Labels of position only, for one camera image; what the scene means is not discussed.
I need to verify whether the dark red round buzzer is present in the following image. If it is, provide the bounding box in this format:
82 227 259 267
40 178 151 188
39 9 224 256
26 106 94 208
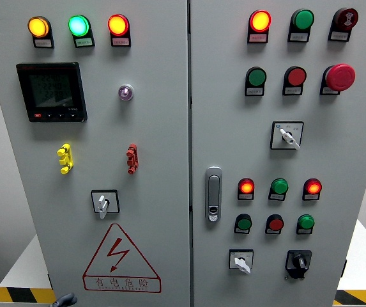
332 8 359 31

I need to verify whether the small green push button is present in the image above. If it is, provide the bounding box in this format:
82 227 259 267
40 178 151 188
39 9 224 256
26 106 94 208
234 214 253 231

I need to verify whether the large white-handle turn switch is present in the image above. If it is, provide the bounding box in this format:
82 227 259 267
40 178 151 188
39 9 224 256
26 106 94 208
270 120 305 151

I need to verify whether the large red push button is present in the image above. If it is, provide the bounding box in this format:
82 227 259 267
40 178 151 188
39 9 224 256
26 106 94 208
284 66 307 87

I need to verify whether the small lit red lamp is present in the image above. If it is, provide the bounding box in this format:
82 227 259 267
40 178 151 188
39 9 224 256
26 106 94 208
237 178 255 195
303 178 323 195

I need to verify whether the grey cabinet door with lock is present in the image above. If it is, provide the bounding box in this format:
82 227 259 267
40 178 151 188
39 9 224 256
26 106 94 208
190 0 366 307

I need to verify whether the large red stop button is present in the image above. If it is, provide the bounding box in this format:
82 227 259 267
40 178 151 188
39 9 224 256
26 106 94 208
323 63 356 92

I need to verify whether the small yellow handle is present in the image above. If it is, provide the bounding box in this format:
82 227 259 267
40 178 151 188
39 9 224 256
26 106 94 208
56 143 75 175

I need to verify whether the large lit red lamp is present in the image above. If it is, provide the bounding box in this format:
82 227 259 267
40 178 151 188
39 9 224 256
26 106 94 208
107 13 130 36
248 10 272 33

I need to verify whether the small green lamp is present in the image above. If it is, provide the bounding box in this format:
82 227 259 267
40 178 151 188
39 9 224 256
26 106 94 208
270 178 289 195
297 214 316 231

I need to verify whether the black yellow striped tape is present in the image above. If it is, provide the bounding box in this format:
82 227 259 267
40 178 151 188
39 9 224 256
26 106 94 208
0 287 57 304
333 289 366 306

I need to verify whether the black-handle turn switch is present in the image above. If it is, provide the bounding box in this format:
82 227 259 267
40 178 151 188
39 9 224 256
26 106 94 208
284 249 313 280

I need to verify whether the small red handle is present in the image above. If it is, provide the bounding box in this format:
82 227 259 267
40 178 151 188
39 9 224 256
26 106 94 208
126 143 140 175

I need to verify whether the lit green round lamp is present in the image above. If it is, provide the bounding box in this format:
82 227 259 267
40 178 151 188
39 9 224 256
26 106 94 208
68 14 91 37

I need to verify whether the large green round lamp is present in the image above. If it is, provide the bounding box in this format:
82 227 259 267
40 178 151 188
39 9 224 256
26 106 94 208
290 8 315 31

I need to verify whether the silver door lock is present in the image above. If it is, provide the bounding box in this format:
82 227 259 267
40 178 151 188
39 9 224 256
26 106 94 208
205 166 224 223

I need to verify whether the yellow round lamp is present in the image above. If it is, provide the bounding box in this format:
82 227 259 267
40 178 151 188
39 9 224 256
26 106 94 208
27 15 51 38

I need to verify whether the large green push button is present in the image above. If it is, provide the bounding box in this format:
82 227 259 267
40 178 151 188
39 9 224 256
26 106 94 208
245 67 268 87

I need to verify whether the black display meter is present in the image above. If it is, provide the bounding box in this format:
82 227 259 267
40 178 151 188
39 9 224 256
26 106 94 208
15 62 88 123

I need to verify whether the small white-handle turn switch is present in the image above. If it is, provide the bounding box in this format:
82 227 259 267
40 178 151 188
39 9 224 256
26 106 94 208
228 249 254 275

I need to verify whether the grey cabinet door with display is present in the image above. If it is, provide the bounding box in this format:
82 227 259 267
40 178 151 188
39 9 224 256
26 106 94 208
0 0 191 307

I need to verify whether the small red push button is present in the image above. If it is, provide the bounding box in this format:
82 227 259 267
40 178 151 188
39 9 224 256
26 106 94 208
266 214 285 232

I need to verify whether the red warning triangle sticker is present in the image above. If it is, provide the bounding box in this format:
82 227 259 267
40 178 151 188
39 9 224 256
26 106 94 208
82 223 162 294

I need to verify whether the white round lamp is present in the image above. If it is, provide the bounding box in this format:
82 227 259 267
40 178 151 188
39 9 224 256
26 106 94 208
118 83 135 102

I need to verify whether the plain white-handle turn switch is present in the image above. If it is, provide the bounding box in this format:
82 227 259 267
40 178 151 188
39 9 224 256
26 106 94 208
90 189 121 220

